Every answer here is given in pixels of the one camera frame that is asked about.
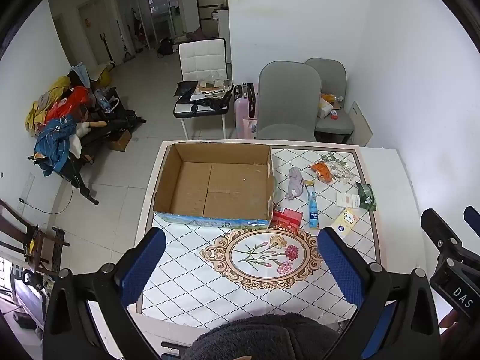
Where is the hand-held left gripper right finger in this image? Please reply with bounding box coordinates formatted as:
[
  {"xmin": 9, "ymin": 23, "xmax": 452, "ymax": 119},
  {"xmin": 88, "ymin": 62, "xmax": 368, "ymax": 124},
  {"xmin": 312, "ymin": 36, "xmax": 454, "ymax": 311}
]
[{"xmin": 317, "ymin": 228, "xmax": 441, "ymax": 360}]

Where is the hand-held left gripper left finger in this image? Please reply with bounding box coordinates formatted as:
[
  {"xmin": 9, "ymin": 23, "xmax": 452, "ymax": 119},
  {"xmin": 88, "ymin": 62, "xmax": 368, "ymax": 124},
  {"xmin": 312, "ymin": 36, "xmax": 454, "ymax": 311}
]
[{"xmin": 43, "ymin": 228, "xmax": 166, "ymax": 360}]

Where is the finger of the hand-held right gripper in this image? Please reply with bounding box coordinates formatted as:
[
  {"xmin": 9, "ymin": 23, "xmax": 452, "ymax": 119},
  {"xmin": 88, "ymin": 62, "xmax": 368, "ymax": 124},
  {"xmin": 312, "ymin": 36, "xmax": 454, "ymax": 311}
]
[
  {"xmin": 464, "ymin": 205, "xmax": 480, "ymax": 233},
  {"xmin": 421, "ymin": 209, "xmax": 462, "ymax": 257}
]

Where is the yellow tissue pack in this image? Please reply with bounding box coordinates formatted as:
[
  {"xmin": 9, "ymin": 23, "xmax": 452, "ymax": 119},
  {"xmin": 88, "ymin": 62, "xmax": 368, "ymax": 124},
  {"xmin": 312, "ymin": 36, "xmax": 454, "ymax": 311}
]
[{"xmin": 331, "ymin": 207, "xmax": 360, "ymax": 233}]

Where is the small white box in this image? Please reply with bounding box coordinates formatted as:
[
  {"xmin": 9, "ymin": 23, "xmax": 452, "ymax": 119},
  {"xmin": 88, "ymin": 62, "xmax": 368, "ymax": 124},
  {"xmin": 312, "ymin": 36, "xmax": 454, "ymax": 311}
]
[{"xmin": 335, "ymin": 192, "xmax": 359, "ymax": 209}]

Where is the red snack packet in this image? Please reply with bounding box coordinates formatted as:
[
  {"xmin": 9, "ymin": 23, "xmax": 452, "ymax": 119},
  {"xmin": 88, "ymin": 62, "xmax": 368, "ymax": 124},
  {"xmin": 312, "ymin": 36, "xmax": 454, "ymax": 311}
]
[{"xmin": 269, "ymin": 204, "xmax": 303, "ymax": 235}]

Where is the green packet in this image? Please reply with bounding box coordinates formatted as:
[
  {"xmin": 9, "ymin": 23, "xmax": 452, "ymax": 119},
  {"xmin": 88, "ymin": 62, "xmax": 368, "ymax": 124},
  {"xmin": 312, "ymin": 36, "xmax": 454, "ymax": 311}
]
[{"xmin": 354, "ymin": 182, "xmax": 377, "ymax": 211}]

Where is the purple grey cloth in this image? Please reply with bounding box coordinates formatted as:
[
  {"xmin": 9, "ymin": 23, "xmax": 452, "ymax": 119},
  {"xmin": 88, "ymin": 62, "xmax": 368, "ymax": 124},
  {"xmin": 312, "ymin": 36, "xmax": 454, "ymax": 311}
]
[{"xmin": 286, "ymin": 167, "xmax": 306, "ymax": 200}]

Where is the orange snack packet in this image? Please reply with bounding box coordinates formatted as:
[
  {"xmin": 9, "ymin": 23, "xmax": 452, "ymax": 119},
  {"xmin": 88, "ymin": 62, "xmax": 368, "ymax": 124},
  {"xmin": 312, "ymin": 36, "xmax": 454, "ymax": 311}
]
[{"xmin": 308, "ymin": 161, "xmax": 334, "ymax": 184}]

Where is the person's right hand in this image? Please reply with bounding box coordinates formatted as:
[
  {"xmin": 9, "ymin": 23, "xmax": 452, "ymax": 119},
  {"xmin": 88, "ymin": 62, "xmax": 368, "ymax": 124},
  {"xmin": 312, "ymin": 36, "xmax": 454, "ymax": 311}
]
[{"xmin": 439, "ymin": 309, "xmax": 466, "ymax": 331}]

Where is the floral printed tablecloth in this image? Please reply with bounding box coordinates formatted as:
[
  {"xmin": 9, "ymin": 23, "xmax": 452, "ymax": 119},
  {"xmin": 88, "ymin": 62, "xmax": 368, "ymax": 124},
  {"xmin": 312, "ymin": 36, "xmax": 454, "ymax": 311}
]
[{"xmin": 135, "ymin": 140, "xmax": 383, "ymax": 327}]

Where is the dark fuzzy garment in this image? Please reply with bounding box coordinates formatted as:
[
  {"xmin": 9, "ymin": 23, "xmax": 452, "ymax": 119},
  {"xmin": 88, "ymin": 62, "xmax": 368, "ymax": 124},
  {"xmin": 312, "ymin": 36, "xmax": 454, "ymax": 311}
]
[{"xmin": 180, "ymin": 313, "xmax": 340, "ymax": 360}]

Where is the dark wooden chair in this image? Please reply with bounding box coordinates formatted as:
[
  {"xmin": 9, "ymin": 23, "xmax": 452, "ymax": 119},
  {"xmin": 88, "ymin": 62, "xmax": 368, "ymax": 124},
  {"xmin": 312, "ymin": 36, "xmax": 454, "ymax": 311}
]
[{"xmin": 0, "ymin": 199, "xmax": 70, "ymax": 274}]

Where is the small brown cardboard box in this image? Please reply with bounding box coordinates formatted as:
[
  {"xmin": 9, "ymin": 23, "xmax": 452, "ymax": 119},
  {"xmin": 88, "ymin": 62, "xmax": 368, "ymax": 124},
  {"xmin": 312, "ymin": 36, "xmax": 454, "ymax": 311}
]
[{"xmin": 109, "ymin": 129, "xmax": 132, "ymax": 152}]

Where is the white board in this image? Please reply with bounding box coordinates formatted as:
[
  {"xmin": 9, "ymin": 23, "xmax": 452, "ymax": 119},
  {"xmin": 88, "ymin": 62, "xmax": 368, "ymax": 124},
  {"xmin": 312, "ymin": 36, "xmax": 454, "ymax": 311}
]
[{"xmin": 349, "ymin": 101, "xmax": 373, "ymax": 147}]

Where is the small black box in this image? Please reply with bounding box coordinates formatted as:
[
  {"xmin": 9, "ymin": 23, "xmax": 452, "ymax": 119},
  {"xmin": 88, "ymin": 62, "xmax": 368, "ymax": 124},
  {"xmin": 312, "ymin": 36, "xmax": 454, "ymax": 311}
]
[{"xmin": 13, "ymin": 313, "xmax": 35, "ymax": 329}]

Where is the white plush toy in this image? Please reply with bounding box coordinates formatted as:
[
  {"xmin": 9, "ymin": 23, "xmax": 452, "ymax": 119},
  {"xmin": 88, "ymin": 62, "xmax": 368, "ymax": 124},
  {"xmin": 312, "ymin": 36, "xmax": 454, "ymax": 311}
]
[{"xmin": 71, "ymin": 120, "xmax": 107, "ymax": 158}]

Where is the blue patterned cloth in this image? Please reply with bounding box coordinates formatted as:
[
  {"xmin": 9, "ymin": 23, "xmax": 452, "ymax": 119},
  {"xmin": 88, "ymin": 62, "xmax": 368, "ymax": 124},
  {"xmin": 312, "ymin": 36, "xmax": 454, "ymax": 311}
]
[{"xmin": 34, "ymin": 117, "xmax": 77, "ymax": 177}]

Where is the pink paper bag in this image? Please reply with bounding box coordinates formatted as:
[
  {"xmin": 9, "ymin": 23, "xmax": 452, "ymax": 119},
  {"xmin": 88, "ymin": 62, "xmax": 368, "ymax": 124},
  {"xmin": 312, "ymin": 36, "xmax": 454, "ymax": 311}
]
[{"xmin": 242, "ymin": 117, "xmax": 259, "ymax": 139}]

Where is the large grey chair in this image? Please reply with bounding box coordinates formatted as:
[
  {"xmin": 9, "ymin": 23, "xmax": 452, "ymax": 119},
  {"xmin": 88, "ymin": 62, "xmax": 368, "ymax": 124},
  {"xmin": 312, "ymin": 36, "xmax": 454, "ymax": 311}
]
[{"xmin": 257, "ymin": 61, "xmax": 322, "ymax": 141}]

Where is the black cloth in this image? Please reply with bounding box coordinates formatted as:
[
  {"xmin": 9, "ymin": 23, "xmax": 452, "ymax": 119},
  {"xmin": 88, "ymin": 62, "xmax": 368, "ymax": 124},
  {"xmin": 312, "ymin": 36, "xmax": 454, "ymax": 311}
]
[{"xmin": 195, "ymin": 94, "xmax": 233, "ymax": 112}]

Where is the red orange bag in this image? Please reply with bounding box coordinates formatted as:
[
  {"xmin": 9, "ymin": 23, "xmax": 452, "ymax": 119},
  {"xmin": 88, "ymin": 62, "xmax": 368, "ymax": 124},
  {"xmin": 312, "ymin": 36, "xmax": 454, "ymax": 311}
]
[{"xmin": 45, "ymin": 86, "xmax": 89, "ymax": 122}]

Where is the black bag on chair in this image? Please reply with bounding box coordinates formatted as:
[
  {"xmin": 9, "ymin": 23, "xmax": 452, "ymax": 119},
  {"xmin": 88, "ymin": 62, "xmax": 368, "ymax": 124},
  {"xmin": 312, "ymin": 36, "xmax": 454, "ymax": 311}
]
[{"xmin": 174, "ymin": 81, "xmax": 198, "ymax": 98}]

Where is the pink suitcase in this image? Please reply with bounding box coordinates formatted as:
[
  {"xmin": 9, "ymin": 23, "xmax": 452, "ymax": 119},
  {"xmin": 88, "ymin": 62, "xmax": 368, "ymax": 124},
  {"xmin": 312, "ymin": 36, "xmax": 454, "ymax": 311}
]
[{"xmin": 233, "ymin": 82, "xmax": 259, "ymax": 128}]

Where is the yellow cloth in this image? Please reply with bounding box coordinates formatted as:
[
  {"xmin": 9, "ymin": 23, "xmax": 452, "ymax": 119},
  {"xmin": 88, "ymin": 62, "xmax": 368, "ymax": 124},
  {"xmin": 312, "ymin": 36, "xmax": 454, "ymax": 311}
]
[{"xmin": 25, "ymin": 76, "xmax": 72, "ymax": 134}]

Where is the small grey chair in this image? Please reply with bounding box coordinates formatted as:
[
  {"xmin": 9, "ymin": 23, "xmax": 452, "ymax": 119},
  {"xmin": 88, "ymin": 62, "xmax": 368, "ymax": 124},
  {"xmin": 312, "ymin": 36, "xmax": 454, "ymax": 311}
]
[{"xmin": 305, "ymin": 58, "xmax": 355, "ymax": 144}]

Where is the yellow bag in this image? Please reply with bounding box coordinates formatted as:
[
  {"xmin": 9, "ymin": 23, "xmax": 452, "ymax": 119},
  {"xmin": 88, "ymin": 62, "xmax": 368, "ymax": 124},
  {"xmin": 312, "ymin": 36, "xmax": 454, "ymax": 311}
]
[{"xmin": 92, "ymin": 67, "xmax": 114, "ymax": 87}]

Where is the stack of papers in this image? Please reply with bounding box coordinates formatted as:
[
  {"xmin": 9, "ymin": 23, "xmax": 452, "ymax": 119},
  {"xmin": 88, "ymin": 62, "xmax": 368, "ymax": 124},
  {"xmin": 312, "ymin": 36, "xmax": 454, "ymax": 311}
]
[{"xmin": 197, "ymin": 77, "xmax": 232, "ymax": 95}]

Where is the light blue cloth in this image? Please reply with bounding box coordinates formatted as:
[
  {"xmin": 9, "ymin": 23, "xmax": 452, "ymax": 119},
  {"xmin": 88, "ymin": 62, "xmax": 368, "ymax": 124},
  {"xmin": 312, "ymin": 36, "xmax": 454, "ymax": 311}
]
[{"xmin": 71, "ymin": 64, "xmax": 91, "ymax": 88}]

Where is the white padded chair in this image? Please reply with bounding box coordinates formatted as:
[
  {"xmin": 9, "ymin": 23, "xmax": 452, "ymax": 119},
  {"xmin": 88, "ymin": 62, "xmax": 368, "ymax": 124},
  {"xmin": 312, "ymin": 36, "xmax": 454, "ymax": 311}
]
[{"xmin": 173, "ymin": 38, "xmax": 233, "ymax": 139}]

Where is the black floor bag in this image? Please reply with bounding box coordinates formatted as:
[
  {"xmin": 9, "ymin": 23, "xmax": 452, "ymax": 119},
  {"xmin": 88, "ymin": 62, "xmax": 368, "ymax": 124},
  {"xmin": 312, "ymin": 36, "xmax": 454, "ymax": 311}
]
[{"xmin": 157, "ymin": 38, "xmax": 175, "ymax": 58}]

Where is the black floor cable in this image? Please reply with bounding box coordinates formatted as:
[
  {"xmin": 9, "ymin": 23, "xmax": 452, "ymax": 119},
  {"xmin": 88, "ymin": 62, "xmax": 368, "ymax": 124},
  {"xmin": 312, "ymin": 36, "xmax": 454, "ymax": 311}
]
[{"xmin": 19, "ymin": 185, "xmax": 74, "ymax": 214}]

